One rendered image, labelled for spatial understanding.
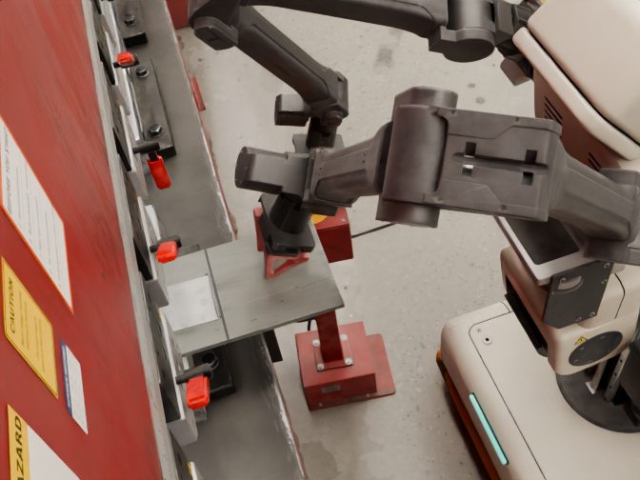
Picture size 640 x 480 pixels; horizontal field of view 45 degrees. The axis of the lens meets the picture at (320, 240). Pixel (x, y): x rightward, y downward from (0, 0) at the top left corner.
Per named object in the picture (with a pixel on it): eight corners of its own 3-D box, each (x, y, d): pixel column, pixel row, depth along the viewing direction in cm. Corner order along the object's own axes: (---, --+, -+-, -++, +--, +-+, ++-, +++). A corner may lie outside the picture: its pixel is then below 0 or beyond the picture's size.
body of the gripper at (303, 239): (270, 252, 108) (289, 216, 103) (255, 201, 114) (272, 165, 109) (311, 255, 111) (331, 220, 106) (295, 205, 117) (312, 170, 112)
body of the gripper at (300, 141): (290, 140, 157) (295, 111, 151) (339, 140, 159) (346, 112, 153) (295, 162, 152) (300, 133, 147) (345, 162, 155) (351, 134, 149)
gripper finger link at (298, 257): (251, 288, 113) (272, 246, 107) (242, 251, 117) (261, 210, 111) (292, 290, 116) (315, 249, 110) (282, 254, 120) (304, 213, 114)
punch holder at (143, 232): (172, 312, 102) (136, 236, 89) (110, 331, 101) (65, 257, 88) (155, 230, 111) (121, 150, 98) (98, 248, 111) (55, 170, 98)
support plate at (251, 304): (345, 307, 115) (344, 303, 114) (175, 360, 113) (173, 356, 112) (311, 221, 126) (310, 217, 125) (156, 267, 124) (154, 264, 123)
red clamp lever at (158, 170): (175, 188, 119) (158, 143, 112) (150, 195, 119) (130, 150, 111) (173, 180, 121) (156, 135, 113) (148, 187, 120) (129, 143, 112)
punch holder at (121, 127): (150, 207, 114) (116, 126, 102) (94, 222, 114) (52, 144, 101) (136, 141, 124) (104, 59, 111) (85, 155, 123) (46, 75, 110)
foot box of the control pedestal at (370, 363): (396, 394, 213) (395, 373, 204) (309, 411, 213) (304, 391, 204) (381, 333, 226) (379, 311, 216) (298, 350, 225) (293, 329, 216)
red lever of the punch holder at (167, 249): (176, 246, 90) (178, 232, 100) (142, 255, 90) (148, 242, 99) (181, 260, 91) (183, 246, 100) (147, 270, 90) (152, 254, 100)
